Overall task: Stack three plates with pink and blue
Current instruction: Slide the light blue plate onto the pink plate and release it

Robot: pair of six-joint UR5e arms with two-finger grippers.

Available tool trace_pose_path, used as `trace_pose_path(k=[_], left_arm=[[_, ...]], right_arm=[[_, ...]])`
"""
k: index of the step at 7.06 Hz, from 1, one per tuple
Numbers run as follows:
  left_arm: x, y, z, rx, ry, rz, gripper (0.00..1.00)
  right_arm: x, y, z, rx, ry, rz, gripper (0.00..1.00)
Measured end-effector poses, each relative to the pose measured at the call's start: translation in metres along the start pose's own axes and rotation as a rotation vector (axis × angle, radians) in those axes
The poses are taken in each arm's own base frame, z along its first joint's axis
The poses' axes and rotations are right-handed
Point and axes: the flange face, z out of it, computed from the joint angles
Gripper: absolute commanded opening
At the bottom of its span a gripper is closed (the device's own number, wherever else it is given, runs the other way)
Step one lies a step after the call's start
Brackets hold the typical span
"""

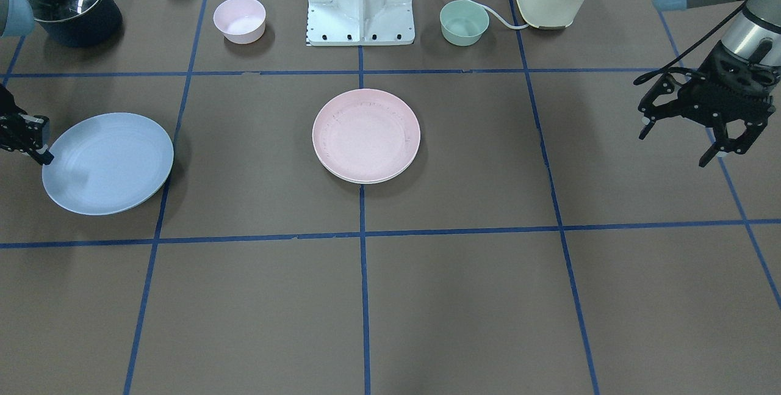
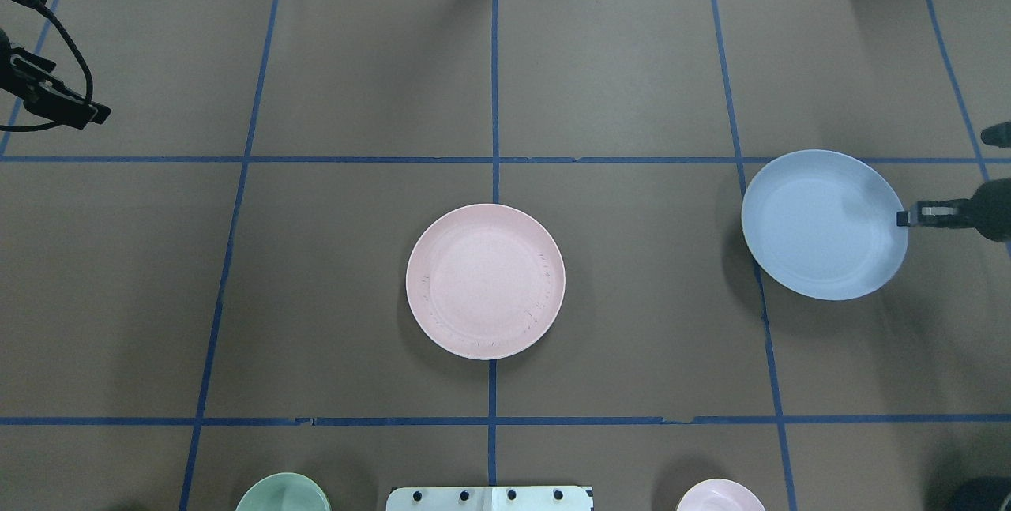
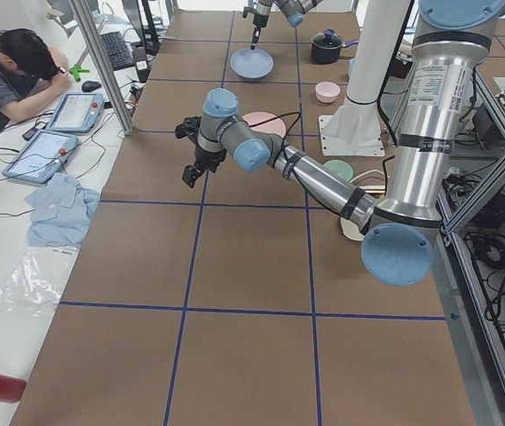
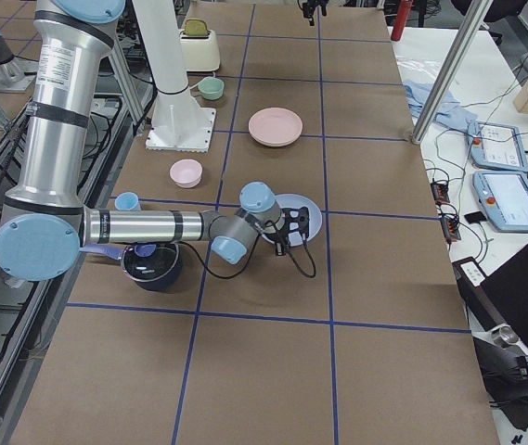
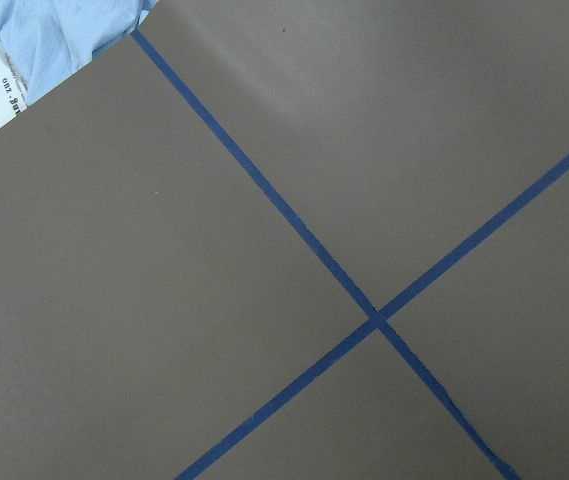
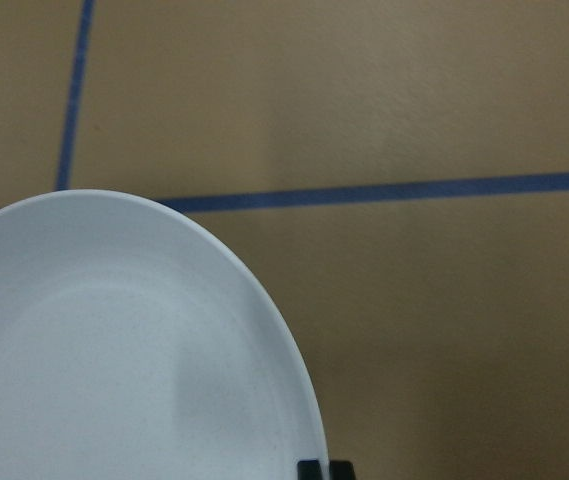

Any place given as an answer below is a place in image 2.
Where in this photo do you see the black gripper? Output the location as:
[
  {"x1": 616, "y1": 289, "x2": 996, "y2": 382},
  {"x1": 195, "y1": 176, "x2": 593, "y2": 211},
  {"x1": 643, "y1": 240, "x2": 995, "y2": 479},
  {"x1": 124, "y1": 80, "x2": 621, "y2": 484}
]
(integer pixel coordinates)
[{"x1": 896, "y1": 122, "x2": 1011, "y2": 243}]

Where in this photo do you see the blue plate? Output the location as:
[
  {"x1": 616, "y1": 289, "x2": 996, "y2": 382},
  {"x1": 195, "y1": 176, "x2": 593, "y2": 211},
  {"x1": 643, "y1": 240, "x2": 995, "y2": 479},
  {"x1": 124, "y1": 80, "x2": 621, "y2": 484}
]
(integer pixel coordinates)
[{"x1": 741, "y1": 150, "x2": 909, "y2": 301}]

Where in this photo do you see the pink bowl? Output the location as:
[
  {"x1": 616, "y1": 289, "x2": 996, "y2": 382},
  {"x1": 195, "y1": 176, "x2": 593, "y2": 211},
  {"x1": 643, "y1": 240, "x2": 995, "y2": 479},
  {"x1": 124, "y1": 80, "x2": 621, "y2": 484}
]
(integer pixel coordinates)
[{"x1": 675, "y1": 479, "x2": 765, "y2": 511}]

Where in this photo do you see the pink plate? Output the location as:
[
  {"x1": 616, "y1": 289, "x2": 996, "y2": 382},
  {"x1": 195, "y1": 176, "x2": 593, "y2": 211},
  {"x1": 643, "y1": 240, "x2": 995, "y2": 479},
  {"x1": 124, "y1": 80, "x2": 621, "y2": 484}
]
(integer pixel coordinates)
[{"x1": 405, "y1": 204, "x2": 566, "y2": 360}]

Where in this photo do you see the green bowl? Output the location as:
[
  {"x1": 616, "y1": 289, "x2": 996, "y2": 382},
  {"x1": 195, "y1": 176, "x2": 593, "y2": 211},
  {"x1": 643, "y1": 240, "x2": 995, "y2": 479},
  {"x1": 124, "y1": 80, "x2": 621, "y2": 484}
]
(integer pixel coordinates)
[{"x1": 235, "y1": 472, "x2": 332, "y2": 511}]

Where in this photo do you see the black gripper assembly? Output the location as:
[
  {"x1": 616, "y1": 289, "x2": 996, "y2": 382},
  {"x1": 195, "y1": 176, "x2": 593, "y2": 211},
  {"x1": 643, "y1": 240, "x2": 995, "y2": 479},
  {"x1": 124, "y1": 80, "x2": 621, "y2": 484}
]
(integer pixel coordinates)
[{"x1": 1, "y1": 0, "x2": 111, "y2": 133}]

